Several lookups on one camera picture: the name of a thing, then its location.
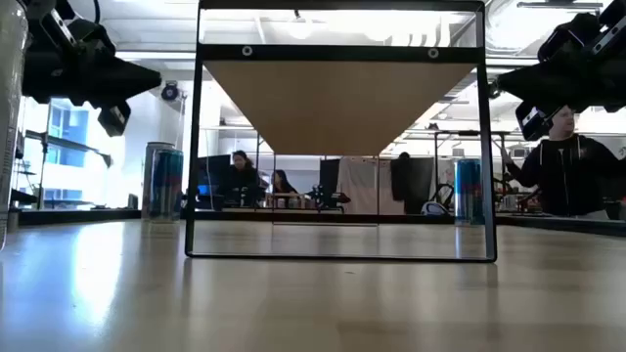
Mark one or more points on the black hanging cloth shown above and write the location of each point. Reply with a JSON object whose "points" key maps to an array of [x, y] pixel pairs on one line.
{"points": [[413, 183]]}

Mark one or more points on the blue silver Red Bull can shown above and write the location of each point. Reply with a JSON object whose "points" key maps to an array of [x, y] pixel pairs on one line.
{"points": [[168, 186], [464, 190]]}

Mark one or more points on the wooden shelf with black frame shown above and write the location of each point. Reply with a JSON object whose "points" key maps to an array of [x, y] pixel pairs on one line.
{"points": [[337, 107]]}

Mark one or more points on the black aluminium table frame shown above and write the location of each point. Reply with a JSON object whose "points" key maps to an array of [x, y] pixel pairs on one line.
{"points": [[73, 215]]}

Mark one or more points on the black computer monitor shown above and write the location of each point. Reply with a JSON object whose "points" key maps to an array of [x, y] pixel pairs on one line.
{"points": [[215, 171]]}

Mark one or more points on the round black ceiling device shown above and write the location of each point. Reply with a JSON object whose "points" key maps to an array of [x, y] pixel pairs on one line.
{"points": [[169, 92]]}

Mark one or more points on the white hanging cloth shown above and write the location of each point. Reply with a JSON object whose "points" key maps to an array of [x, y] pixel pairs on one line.
{"points": [[362, 186]]}

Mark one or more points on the black metal rack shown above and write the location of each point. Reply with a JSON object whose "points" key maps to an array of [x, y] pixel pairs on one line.
{"points": [[464, 133]]}

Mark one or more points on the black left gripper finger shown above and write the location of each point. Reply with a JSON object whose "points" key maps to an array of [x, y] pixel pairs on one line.
{"points": [[117, 80]]}

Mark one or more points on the black panel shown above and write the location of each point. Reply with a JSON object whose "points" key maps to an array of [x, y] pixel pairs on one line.
{"points": [[330, 173]]}

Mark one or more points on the person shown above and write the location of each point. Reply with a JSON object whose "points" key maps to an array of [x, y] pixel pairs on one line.
{"points": [[567, 176], [242, 183], [282, 183]]}

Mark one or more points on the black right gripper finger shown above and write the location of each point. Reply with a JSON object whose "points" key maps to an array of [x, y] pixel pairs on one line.
{"points": [[548, 85]]}

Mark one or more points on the white and blue object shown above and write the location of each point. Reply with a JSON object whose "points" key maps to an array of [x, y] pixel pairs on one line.
{"points": [[433, 209]]}

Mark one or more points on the black background robot arm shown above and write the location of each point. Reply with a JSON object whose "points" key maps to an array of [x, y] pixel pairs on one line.
{"points": [[325, 198]]}

